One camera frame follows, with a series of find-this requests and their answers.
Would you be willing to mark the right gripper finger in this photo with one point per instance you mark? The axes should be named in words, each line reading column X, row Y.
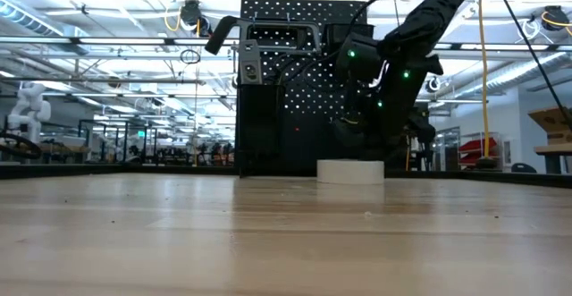
column 348, row 135
column 382, row 154

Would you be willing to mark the white tape roll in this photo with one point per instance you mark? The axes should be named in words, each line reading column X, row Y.
column 350, row 171

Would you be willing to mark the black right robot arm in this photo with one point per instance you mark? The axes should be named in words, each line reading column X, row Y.
column 429, row 14

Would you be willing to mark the small white ceiling reel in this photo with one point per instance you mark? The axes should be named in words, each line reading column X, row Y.
column 431, row 84

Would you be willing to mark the wide black pegboard bin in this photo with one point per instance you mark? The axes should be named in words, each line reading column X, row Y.
column 335, row 32

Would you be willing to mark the tall black pegboard bin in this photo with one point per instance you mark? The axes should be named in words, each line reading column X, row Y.
column 259, row 121

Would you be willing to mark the red storage bins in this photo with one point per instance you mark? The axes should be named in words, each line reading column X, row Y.
column 478, row 148

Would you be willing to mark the black round floor weight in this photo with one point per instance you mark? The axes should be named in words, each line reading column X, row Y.
column 485, row 163

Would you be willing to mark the black perforated pegboard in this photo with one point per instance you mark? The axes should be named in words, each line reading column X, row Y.
column 313, row 10

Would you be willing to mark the black rounded chair back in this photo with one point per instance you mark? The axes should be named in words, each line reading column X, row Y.
column 524, row 168

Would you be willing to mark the cardboard box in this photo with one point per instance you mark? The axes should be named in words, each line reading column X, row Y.
column 554, row 124

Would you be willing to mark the white robot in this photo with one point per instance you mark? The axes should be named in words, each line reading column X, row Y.
column 29, row 112

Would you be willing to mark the black wheel hoop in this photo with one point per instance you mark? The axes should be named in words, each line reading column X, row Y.
column 18, row 153

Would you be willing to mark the black aluminium table frame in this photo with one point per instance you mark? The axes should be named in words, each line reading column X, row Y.
column 134, row 169

